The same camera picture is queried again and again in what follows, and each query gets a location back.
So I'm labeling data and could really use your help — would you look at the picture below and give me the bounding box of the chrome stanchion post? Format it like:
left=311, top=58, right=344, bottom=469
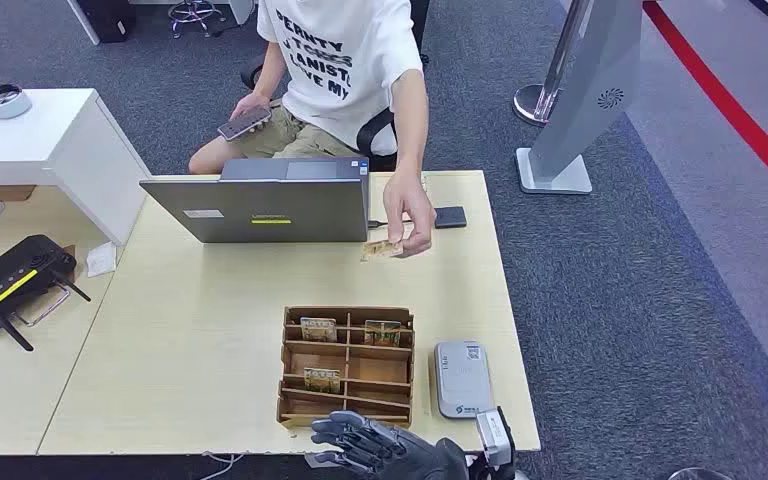
left=513, top=0, right=591, bottom=127

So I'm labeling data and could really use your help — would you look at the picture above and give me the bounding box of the black office chair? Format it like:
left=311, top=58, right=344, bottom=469
left=239, top=0, right=432, bottom=172

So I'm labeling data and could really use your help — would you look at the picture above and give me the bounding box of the white background desk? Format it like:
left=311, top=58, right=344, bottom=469
left=65, top=0, right=256, bottom=48

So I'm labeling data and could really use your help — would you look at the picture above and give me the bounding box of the white paper slip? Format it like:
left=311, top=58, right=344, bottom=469
left=85, top=242, right=118, bottom=279

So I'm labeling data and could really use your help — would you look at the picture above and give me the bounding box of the person's left hand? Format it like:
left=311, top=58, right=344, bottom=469
left=382, top=170, right=437, bottom=260

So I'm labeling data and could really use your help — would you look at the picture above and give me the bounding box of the person's right hand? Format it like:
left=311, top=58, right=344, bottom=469
left=230, top=92, right=273, bottom=130

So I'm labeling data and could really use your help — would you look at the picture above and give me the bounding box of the metal wire frame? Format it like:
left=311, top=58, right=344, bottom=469
left=11, top=284, right=73, bottom=329

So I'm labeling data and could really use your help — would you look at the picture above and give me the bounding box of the round white dish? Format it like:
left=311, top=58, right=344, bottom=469
left=0, top=83, right=33, bottom=121

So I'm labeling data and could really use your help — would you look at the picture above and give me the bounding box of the smartphone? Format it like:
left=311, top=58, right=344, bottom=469
left=216, top=107, right=273, bottom=142

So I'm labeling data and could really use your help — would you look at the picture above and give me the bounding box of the chrome stool base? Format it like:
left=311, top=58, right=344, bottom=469
left=167, top=0, right=225, bottom=40

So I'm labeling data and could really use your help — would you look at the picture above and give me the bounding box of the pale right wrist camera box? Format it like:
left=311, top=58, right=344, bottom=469
left=475, top=407, right=516, bottom=469

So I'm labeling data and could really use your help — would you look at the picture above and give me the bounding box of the black cabinet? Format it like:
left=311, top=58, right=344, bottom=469
left=75, top=0, right=138, bottom=45

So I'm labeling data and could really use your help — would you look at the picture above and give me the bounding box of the white desk riser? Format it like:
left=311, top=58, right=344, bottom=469
left=0, top=88, right=153, bottom=247

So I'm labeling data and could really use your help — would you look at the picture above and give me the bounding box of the black router with yellow stripe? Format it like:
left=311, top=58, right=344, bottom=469
left=0, top=234, right=92, bottom=353

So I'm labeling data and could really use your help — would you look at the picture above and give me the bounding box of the black USB hub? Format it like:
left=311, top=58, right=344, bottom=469
left=433, top=205, right=468, bottom=231

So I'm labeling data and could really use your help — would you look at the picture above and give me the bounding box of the grey laptop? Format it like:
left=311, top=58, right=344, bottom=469
left=139, top=156, right=371, bottom=244

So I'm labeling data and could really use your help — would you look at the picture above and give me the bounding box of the wooden card organizer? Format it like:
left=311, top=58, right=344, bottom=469
left=276, top=305, right=416, bottom=431

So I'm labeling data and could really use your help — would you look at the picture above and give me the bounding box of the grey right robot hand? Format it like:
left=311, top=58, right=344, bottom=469
left=309, top=410, right=470, bottom=480

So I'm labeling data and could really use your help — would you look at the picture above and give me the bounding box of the round grey base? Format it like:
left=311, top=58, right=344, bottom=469
left=666, top=467, right=735, bottom=480

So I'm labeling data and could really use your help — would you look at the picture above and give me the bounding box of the grey kiosk stand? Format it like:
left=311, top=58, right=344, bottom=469
left=515, top=0, right=645, bottom=196

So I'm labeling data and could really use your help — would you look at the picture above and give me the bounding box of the person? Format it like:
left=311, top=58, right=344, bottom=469
left=188, top=0, right=437, bottom=260

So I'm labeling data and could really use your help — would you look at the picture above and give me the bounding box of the white cable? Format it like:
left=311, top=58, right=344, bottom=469
left=198, top=452, right=246, bottom=480

